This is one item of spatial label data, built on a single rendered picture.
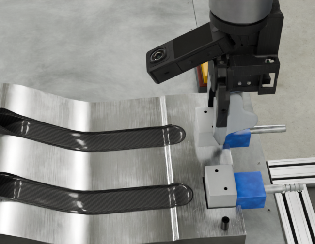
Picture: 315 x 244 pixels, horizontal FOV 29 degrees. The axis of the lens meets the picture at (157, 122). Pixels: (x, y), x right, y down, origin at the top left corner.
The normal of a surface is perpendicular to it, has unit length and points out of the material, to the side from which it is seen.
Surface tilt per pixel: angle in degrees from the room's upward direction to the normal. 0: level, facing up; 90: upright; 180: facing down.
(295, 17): 0
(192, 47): 28
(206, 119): 1
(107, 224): 2
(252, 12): 89
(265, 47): 90
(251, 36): 90
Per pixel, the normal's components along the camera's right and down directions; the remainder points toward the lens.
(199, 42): -0.49, -0.61
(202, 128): 0.00, -0.69
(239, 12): -0.12, 0.73
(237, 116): 0.06, 0.59
